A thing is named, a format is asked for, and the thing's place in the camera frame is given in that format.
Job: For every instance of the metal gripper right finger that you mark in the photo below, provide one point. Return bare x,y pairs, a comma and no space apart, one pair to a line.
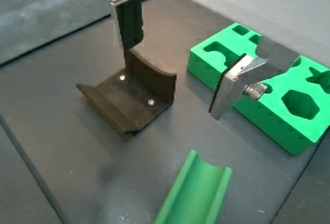
242,78

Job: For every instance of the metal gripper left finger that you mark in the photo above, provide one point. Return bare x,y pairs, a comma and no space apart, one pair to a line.
127,13

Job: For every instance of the green arch object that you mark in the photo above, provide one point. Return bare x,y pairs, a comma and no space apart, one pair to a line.
196,195

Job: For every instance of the black angled fixture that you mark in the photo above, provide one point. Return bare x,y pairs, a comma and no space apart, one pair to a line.
135,95

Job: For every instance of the green shape sorter block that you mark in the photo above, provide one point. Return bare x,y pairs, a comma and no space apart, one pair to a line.
292,110

